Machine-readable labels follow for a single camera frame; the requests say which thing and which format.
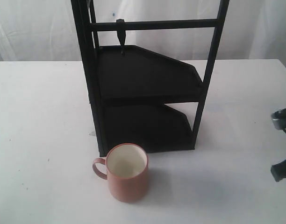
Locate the black two-tier metal rack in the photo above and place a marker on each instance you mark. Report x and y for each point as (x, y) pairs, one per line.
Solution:
(144, 97)

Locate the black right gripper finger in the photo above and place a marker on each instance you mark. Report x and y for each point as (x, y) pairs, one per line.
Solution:
(278, 171)
(279, 119)

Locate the terracotta pink ceramic mug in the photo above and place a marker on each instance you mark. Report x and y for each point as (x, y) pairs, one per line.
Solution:
(126, 170)

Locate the white backdrop curtain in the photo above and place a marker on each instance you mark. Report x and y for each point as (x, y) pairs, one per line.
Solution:
(44, 30)

